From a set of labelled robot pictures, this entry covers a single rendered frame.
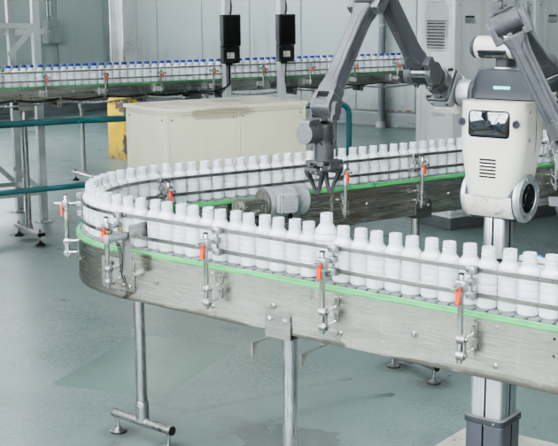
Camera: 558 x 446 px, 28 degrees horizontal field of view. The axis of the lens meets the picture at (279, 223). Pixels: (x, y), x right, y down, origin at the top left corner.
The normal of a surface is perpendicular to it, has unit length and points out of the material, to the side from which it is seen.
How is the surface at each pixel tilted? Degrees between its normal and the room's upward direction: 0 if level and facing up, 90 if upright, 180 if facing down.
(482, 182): 90
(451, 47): 90
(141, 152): 91
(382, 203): 93
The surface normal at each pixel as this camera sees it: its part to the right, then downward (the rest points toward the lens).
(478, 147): -0.62, 0.15
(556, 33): 0.55, 0.15
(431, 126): -0.83, 0.11
